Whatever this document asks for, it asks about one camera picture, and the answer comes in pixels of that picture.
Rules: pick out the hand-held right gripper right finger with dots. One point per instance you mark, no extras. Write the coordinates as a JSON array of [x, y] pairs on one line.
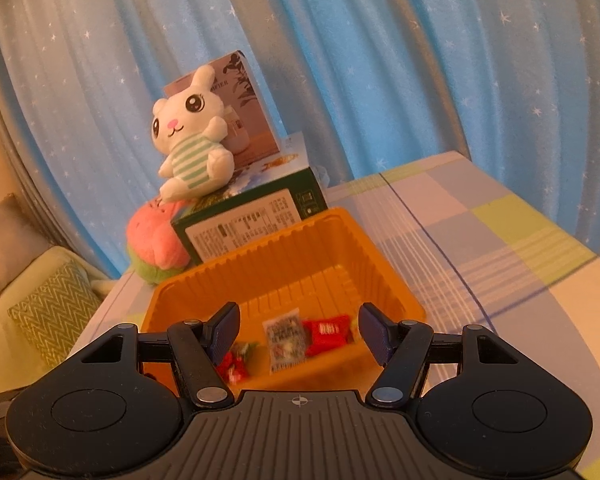
[[372, 335]]

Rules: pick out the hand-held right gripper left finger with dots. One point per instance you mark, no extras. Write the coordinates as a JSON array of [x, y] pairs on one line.
[[227, 330]]

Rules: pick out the red twist-wrapped candy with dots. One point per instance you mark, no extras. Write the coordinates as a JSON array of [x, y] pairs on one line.
[[236, 364]]

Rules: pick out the red snack packet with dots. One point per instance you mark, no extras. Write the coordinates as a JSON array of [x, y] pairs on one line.
[[327, 335]]

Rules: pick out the white printed snack packet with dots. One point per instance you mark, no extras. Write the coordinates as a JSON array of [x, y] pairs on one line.
[[285, 342]]

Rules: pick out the orange plastic tray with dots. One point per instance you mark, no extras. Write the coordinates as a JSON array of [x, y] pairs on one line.
[[330, 240]]

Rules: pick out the dark green cardboard box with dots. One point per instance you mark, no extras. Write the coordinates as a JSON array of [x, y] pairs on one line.
[[240, 232]]

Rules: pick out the pink and green plush toy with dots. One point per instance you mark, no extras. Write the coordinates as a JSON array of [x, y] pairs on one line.
[[150, 240]]

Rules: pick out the green chevron cushion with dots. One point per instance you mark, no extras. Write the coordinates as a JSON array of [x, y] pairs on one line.
[[55, 310]]

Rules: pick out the grey satin cushion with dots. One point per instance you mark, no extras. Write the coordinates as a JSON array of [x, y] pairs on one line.
[[5, 245]]

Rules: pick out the white striped plush rabbit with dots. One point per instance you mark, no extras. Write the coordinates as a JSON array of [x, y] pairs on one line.
[[190, 160]]

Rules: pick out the brown picture box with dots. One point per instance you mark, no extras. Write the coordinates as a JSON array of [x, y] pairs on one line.
[[250, 125]]

